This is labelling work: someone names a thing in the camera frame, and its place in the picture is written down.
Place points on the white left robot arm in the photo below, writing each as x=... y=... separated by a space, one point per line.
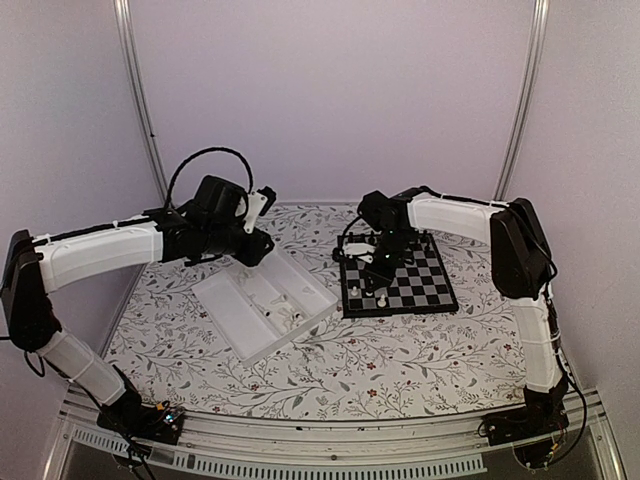
x=45 y=276

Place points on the aluminium frame post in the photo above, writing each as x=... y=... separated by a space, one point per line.
x=124 y=23
x=533 y=60

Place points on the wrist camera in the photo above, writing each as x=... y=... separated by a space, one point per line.
x=258 y=204
x=354 y=251

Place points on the black and silver chessboard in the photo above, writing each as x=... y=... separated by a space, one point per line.
x=420 y=286

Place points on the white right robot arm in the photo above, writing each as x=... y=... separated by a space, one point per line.
x=521 y=263

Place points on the black chess pieces back row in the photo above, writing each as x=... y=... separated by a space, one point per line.
x=420 y=240

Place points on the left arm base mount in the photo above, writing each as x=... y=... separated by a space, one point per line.
x=162 y=422

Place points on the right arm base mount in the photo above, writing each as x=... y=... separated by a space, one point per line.
x=542 y=415

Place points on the white plastic tray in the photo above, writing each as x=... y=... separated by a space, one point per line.
x=237 y=300

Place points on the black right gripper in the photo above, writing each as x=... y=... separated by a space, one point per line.
x=378 y=275

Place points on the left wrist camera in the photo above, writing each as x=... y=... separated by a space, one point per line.
x=258 y=204

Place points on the left aluminium frame post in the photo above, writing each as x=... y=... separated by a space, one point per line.
x=124 y=23

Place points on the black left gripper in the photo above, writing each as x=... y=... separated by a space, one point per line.
x=254 y=254

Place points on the front aluminium rail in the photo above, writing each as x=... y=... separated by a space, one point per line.
x=347 y=439

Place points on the floral patterned table mat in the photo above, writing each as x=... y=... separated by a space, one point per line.
x=482 y=356

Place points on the right aluminium frame post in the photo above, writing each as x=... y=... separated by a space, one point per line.
x=533 y=60

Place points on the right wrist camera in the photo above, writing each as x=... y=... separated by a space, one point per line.
x=354 y=251

